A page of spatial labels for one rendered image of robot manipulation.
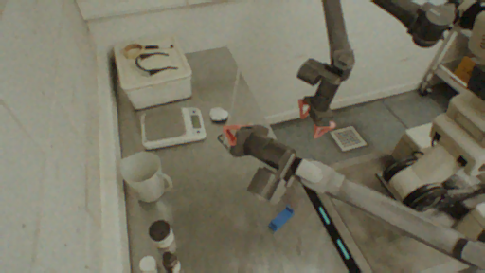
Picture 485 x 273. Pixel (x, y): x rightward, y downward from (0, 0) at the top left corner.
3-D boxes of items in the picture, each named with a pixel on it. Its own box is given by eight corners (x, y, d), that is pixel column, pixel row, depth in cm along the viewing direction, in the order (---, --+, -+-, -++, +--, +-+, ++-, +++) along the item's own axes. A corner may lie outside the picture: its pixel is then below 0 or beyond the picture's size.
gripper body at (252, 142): (258, 150, 75) (280, 161, 71) (228, 154, 68) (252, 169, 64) (263, 125, 73) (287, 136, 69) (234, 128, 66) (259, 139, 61)
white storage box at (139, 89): (178, 57, 168) (174, 32, 157) (196, 99, 145) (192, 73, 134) (121, 68, 160) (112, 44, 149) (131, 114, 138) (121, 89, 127)
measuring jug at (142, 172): (185, 185, 113) (178, 160, 102) (167, 214, 105) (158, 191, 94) (142, 171, 117) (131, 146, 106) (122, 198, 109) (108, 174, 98)
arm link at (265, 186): (314, 167, 70) (327, 172, 61) (290, 211, 70) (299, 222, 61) (268, 142, 69) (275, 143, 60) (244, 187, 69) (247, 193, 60)
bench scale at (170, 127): (206, 140, 128) (206, 132, 124) (144, 152, 124) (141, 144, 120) (199, 110, 140) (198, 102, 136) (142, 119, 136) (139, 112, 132)
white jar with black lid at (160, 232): (149, 237, 100) (144, 227, 94) (167, 225, 103) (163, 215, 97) (159, 253, 96) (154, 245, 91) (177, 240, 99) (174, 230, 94)
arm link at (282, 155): (303, 154, 65) (293, 146, 60) (288, 182, 65) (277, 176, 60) (278, 142, 69) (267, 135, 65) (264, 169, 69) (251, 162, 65)
